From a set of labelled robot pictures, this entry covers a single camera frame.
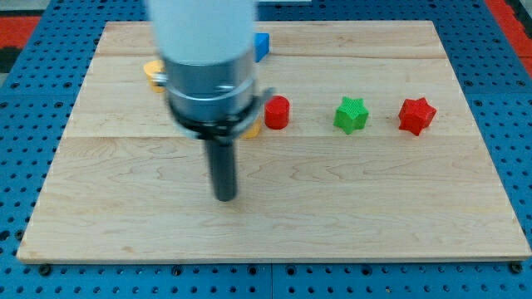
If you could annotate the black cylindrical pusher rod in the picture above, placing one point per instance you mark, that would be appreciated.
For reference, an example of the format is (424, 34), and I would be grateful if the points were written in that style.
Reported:
(222, 168)

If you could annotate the yellow hexagon block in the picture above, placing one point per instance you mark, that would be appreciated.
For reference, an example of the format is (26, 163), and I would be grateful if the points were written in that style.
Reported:
(254, 130)

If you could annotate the yellow block behind arm left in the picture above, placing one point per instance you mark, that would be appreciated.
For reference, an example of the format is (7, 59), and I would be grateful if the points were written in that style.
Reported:
(153, 74)

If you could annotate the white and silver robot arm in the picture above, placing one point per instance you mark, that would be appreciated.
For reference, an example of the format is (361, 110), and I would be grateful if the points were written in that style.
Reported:
(208, 52)

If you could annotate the red cylinder block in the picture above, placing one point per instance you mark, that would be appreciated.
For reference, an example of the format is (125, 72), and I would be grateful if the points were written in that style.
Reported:
(276, 112)

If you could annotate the blue cube block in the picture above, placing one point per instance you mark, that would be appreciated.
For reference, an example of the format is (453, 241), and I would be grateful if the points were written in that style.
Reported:
(261, 44)

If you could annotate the green star block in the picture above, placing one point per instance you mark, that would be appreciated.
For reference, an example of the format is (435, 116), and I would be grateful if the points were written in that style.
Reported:
(351, 115)

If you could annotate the wooden board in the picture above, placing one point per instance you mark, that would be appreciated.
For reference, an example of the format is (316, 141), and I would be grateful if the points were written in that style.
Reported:
(125, 186)

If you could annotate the red star block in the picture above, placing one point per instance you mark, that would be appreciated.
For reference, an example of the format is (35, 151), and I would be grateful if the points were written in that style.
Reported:
(416, 115)

